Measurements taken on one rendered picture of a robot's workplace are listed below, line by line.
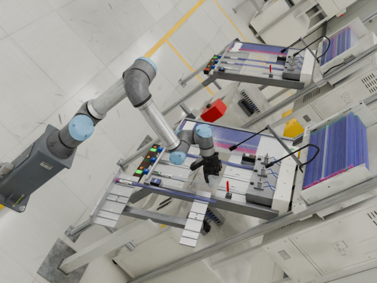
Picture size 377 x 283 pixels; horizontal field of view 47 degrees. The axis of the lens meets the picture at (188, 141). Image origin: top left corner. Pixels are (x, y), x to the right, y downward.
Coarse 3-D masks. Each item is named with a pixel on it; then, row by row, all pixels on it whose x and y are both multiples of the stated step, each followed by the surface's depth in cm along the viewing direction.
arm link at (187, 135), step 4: (176, 132) 214; (180, 132) 213; (184, 132) 212; (188, 132) 212; (192, 132) 211; (180, 136) 210; (184, 136) 209; (188, 136) 210; (192, 136) 210; (184, 140) 207; (188, 140) 209; (192, 140) 210; (192, 144) 213
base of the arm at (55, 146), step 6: (54, 132) 217; (48, 138) 215; (54, 138) 213; (60, 138) 211; (48, 144) 214; (54, 144) 214; (60, 144) 212; (54, 150) 213; (60, 150) 213; (66, 150) 214; (72, 150) 217; (54, 156) 215; (60, 156) 215; (66, 156) 217
